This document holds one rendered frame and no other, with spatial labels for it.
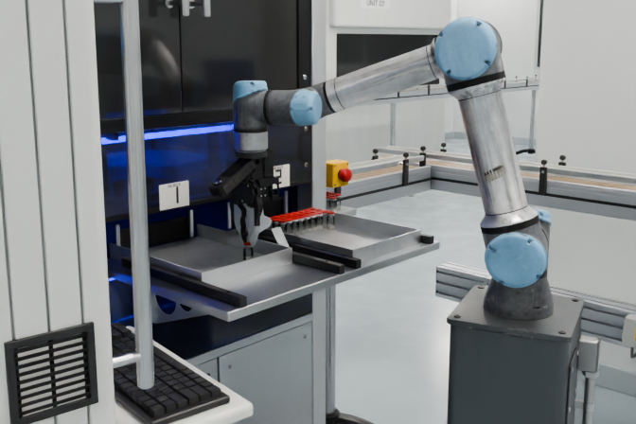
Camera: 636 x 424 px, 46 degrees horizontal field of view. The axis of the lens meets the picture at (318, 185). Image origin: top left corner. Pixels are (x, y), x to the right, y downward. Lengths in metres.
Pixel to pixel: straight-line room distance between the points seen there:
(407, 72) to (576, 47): 1.59
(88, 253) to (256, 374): 1.15
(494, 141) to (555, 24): 1.74
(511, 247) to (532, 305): 0.23
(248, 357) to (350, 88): 0.80
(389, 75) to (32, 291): 0.94
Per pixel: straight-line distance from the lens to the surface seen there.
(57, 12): 1.00
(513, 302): 1.69
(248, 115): 1.64
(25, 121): 0.99
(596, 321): 2.64
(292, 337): 2.19
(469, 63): 1.47
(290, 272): 1.66
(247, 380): 2.11
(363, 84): 1.68
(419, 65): 1.65
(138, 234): 1.08
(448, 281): 2.87
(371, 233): 1.99
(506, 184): 1.52
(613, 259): 3.20
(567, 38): 3.19
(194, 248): 1.86
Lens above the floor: 1.37
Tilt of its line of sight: 11 degrees down
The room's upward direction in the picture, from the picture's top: straight up
